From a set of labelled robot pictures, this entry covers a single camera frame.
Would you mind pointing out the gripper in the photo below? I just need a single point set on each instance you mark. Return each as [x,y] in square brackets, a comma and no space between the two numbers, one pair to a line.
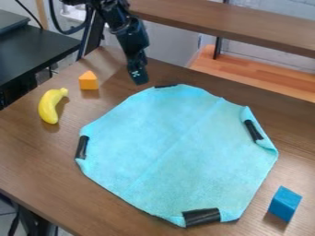
[132,38]

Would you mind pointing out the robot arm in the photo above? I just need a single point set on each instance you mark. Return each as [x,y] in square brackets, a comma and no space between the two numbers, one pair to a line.
[110,12]

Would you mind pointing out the light blue cloth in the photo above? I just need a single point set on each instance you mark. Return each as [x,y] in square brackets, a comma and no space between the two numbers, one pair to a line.
[176,152]

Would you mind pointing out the orange toy block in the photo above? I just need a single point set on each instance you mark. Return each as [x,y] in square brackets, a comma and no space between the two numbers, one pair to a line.
[88,80]

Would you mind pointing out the yellow toy banana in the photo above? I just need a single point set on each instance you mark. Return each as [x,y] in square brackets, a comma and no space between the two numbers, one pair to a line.
[50,106]

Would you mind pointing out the wooden shelf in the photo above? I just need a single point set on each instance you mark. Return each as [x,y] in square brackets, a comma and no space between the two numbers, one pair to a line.
[246,37]

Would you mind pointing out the black desk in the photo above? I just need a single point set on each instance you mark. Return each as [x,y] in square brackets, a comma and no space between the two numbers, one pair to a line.
[24,50]

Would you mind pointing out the blue block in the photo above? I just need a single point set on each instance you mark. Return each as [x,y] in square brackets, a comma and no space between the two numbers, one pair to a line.
[284,203]

